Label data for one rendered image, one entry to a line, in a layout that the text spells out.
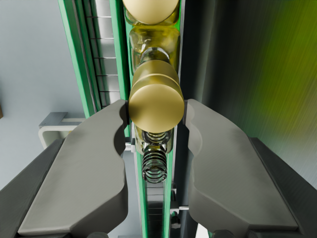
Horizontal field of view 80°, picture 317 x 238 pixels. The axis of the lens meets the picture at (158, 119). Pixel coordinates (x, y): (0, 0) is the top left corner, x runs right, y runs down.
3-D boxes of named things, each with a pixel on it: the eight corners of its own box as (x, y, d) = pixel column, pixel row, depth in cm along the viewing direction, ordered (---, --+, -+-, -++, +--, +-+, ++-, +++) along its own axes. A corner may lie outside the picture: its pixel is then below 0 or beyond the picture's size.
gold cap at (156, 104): (177, 102, 16) (184, 134, 12) (134, 103, 16) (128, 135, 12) (179, 59, 14) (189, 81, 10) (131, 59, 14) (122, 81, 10)
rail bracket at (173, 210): (187, 189, 64) (195, 230, 53) (167, 189, 64) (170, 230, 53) (188, 181, 62) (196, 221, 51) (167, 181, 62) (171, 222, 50)
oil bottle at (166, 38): (168, 46, 39) (180, 87, 21) (140, 46, 39) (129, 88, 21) (169, 15, 36) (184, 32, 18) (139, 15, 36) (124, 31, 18)
